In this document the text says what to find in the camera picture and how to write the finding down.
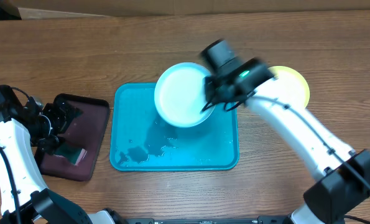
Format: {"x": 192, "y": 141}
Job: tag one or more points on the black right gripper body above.
{"x": 214, "y": 96}

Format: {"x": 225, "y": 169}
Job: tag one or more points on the light blue plate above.
{"x": 179, "y": 95}

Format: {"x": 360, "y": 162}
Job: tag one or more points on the green pink sponge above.
{"x": 71, "y": 153}

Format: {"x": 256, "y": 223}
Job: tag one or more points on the yellow plate with stain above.
{"x": 294, "y": 87}

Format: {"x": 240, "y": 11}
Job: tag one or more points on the black water tray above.
{"x": 86, "y": 131}

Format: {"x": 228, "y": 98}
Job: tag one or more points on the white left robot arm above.
{"x": 25, "y": 196}

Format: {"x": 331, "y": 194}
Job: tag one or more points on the blue plastic tray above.
{"x": 142, "y": 141}

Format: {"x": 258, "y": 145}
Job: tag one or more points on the brown cardboard back wall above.
{"x": 43, "y": 8}

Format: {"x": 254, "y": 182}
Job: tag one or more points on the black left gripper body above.
{"x": 46, "y": 127}

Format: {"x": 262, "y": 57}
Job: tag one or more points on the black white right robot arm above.
{"x": 280, "y": 96}

